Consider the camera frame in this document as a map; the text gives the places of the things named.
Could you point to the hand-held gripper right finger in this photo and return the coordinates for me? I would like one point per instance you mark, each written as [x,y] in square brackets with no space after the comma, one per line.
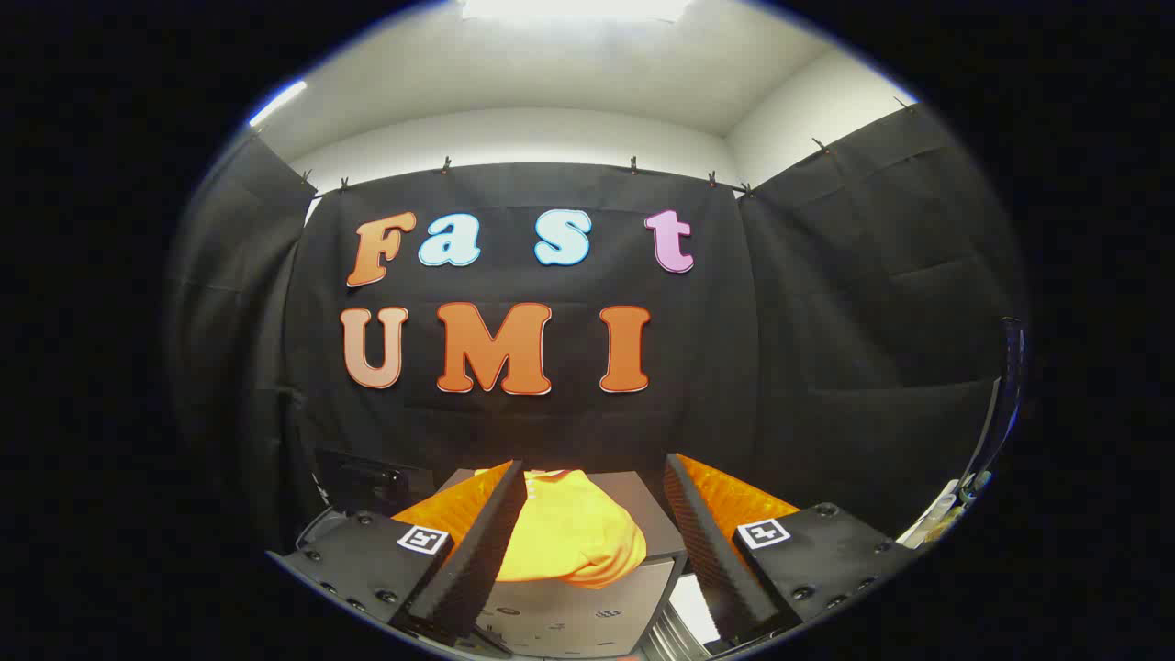
[716,560]

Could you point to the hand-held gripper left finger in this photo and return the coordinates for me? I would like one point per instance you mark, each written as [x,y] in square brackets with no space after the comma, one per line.
[468,569]

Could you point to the yellow polo shirt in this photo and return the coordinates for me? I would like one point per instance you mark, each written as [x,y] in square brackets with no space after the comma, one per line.
[569,532]

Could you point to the washing machine glass lid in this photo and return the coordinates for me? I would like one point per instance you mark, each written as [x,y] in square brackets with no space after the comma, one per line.
[367,482]

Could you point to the dark grey washing machine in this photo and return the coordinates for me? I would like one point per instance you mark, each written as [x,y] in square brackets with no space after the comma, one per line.
[317,532]

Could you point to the grey cabinet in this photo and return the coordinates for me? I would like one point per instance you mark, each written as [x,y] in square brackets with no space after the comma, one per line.
[587,615]

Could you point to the black backdrop cloth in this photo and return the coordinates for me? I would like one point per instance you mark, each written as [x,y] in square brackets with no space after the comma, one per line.
[734,321]

